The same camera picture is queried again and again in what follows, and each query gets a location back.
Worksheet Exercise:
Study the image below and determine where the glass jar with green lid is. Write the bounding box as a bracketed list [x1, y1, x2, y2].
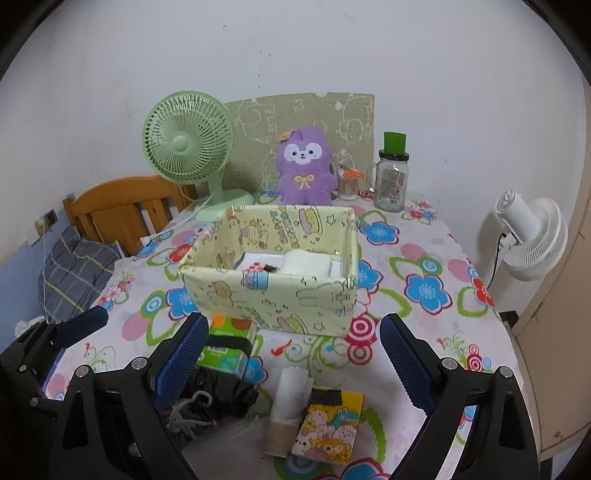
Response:
[367, 131, 411, 213]

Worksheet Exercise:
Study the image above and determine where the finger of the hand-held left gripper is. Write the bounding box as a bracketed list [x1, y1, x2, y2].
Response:
[50, 305, 110, 346]

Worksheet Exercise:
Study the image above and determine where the white fan cable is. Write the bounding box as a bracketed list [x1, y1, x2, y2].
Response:
[134, 194, 213, 259]

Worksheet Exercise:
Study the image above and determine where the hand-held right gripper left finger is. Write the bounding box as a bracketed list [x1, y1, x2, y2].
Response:
[45, 312, 211, 480]

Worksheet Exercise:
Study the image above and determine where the green tissue pack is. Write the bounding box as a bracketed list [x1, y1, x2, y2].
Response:
[196, 315, 259, 377]

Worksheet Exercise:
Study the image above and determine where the green printed board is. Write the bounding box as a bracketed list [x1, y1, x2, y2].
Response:
[225, 91, 376, 195]

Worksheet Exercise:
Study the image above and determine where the white folded towel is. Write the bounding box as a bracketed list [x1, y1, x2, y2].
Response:
[235, 250, 345, 279]

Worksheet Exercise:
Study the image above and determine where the yellow cartoon fabric storage box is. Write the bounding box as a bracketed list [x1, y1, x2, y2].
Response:
[179, 204, 360, 337]

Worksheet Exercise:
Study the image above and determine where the green desk fan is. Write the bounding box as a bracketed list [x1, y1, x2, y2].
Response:
[142, 91, 256, 223]

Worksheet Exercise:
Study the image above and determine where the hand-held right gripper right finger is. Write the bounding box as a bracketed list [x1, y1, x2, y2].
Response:
[379, 312, 542, 480]

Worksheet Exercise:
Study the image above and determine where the yellow cartoon tissue pack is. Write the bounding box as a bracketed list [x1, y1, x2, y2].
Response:
[292, 388, 365, 463]

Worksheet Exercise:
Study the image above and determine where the white fan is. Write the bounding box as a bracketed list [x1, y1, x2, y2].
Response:
[495, 189, 570, 282]

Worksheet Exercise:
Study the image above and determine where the grey plaid bedding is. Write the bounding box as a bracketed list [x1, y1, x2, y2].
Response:
[44, 224, 122, 324]

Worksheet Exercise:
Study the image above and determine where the purple plush toy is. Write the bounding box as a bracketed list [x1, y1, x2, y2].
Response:
[276, 126, 338, 206]

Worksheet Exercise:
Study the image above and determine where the black cloth with grey cord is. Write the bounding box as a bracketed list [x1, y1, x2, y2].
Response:
[166, 367, 260, 450]

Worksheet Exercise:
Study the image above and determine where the white crumpled cloth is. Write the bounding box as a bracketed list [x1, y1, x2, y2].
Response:
[13, 318, 47, 340]

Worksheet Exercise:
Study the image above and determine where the black power cable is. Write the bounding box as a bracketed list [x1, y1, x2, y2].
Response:
[487, 232, 509, 288]

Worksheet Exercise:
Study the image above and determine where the cotton swab container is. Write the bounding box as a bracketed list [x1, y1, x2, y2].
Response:
[336, 165, 365, 201]

